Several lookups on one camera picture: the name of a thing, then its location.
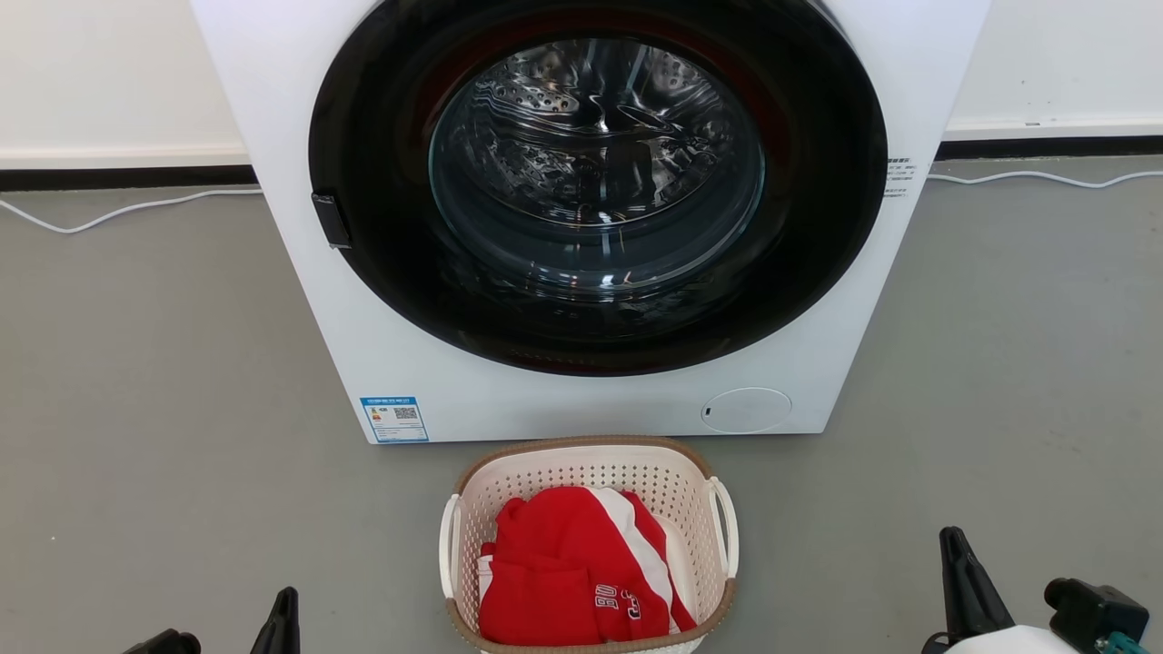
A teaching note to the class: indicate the black round washer door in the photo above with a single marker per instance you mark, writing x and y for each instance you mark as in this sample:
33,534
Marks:
391,272

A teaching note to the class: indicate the round white filter cover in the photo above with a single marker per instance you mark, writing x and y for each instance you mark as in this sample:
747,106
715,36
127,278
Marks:
745,411

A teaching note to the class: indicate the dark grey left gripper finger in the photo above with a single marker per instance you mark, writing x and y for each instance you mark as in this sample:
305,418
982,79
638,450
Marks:
282,631

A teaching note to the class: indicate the small printed text sticker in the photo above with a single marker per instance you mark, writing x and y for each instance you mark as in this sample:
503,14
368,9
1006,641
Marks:
900,177

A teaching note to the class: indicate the black left wrist mount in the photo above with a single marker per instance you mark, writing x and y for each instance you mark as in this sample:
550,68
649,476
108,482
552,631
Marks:
164,643

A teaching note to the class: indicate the white perforated laundry basket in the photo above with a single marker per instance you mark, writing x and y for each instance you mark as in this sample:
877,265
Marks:
591,463

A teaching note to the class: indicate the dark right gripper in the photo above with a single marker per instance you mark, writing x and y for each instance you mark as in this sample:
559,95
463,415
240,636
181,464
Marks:
936,646

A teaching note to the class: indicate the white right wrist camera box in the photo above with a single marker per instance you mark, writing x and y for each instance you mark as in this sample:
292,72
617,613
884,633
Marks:
1008,642

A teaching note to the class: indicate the steel washer drum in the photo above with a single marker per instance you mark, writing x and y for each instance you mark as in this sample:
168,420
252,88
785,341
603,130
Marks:
591,136

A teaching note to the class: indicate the white front-loading washing machine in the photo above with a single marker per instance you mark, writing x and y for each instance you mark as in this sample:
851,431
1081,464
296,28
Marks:
318,318

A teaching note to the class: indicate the red and white garment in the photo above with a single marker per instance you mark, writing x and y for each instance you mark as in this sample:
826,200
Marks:
563,572

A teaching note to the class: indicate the blue energy label sticker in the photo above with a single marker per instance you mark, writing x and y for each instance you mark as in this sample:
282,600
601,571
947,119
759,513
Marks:
394,420

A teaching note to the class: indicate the black right wrist mount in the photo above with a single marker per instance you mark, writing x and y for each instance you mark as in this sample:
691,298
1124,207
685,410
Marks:
1095,613

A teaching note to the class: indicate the black wrist mount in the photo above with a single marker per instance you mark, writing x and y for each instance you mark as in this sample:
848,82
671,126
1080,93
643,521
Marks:
164,643
1095,613

